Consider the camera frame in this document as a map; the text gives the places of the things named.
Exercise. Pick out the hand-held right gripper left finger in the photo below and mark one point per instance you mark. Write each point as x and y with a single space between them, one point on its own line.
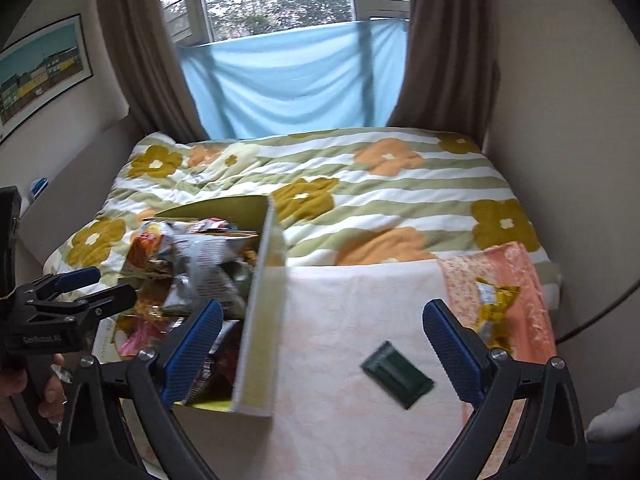
192 350

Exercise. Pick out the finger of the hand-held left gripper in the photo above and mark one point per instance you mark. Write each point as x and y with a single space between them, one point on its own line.
110 300
75 280

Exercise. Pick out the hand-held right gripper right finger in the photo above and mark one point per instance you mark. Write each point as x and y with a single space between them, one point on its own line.
452 350

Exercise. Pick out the pile of mixed snack bags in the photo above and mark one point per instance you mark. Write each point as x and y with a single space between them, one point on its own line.
150 305

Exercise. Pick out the dark green snack packet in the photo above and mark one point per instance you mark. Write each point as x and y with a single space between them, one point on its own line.
397 372

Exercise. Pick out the orange snack packet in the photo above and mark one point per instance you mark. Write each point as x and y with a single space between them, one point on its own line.
147 250

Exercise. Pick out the green white cardboard box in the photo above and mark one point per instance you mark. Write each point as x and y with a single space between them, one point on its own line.
260 320

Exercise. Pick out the person's left forearm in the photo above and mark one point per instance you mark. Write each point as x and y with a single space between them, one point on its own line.
30 460

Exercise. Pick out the person's left hand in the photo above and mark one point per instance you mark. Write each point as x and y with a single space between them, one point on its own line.
52 390

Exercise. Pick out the yellow gold snack packet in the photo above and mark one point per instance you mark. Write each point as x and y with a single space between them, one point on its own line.
495 305

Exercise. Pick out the blue white object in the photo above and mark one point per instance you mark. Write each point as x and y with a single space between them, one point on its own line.
37 187

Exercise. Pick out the peach towel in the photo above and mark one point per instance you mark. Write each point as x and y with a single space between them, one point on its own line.
350 310

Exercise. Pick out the white fluffy cloth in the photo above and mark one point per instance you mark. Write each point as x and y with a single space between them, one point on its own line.
612 410

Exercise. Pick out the floral striped blanket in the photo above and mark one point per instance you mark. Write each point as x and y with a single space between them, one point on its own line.
375 195

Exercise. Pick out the brown curtain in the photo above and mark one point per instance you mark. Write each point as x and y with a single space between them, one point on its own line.
445 60
145 60

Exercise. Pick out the light blue cloth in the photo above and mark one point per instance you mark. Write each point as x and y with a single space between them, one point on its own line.
300 85

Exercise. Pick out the wall poster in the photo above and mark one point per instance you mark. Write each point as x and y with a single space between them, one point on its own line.
40 70

